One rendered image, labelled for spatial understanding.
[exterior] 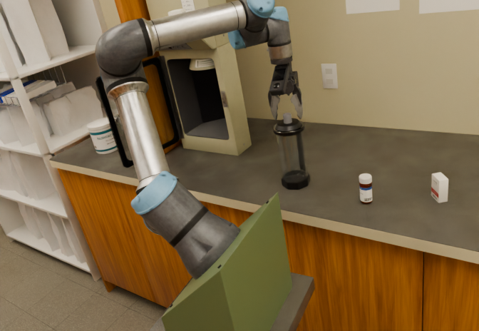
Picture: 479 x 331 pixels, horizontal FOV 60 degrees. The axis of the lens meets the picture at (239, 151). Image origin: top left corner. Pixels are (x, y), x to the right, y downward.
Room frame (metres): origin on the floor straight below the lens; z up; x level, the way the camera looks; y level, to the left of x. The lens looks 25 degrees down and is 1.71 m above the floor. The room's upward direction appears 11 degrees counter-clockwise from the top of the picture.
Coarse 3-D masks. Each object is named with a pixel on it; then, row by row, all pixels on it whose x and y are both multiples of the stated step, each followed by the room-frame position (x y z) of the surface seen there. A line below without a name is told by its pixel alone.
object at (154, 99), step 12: (156, 72) 1.78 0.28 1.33; (96, 84) 1.60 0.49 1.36; (156, 84) 1.77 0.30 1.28; (156, 96) 1.76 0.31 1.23; (156, 108) 1.75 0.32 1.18; (108, 120) 1.60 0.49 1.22; (156, 120) 1.73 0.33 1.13; (168, 120) 1.78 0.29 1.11; (120, 132) 1.62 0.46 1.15; (168, 132) 1.76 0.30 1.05; (120, 156) 1.60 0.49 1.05
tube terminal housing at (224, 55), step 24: (168, 0) 1.74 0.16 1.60; (216, 0) 1.66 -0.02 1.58; (216, 48) 1.62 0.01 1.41; (168, 72) 1.80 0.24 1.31; (216, 72) 1.64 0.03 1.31; (240, 96) 1.69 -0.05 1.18; (240, 120) 1.67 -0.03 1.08; (192, 144) 1.78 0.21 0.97; (216, 144) 1.69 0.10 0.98; (240, 144) 1.64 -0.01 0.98
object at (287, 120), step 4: (284, 116) 1.29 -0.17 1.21; (288, 116) 1.29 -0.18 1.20; (284, 120) 1.30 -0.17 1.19; (288, 120) 1.29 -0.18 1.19; (292, 120) 1.31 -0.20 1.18; (296, 120) 1.31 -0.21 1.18; (280, 124) 1.30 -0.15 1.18; (284, 124) 1.29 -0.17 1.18; (288, 124) 1.28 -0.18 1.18; (292, 124) 1.28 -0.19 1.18; (296, 124) 1.27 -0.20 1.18; (300, 124) 1.28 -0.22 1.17; (276, 128) 1.29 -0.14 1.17; (280, 128) 1.28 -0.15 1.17; (284, 128) 1.27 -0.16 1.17; (288, 128) 1.26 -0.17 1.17; (292, 128) 1.26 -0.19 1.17; (296, 128) 1.26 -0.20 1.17
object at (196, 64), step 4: (192, 60) 1.75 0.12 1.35; (196, 60) 1.73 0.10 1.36; (200, 60) 1.72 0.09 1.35; (204, 60) 1.71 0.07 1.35; (208, 60) 1.71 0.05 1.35; (212, 60) 1.71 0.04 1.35; (192, 64) 1.74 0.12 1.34; (196, 64) 1.72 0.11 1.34; (200, 64) 1.71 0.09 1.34; (204, 64) 1.71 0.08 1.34; (208, 64) 1.70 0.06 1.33; (212, 64) 1.70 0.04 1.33; (192, 68) 1.74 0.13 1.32; (196, 68) 1.72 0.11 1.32; (200, 68) 1.71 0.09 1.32; (204, 68) 1.70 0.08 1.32; (208, 68) 1.70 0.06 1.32
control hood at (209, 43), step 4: (212, 36) 1.61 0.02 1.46; (200, 40) 1.57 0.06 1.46; (204, 40) 1.57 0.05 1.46; (208, 40) 1.59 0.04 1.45; (212, 40) 1.61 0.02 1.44; (188, 44) 1.63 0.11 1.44; (192, 44) 1.62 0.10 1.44; (196, 44) 1.61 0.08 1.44; (200, 44) 1.60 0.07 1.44; (204, 44) 1.59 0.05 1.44; (208, 44) 1.59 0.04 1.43; (212, 44) 1.60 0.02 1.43; (192, 48) 1.65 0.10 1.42; (196, 48) 1.64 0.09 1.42; (200, 48) 1.63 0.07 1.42; (204, 48) 1.62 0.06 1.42; (208, 48) 1.60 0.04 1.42; (212, 48) 1.60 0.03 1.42
